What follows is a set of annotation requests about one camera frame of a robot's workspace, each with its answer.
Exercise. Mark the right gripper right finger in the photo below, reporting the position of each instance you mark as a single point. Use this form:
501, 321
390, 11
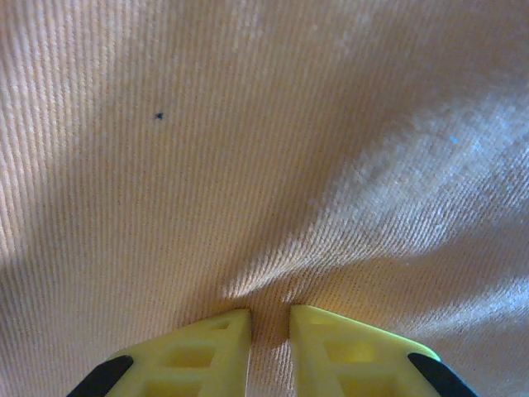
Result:
355, 364

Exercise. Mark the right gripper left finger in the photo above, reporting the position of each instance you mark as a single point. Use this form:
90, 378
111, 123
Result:
186, 364

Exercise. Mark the orange trousers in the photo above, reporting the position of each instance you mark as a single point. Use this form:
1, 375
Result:
248, 144

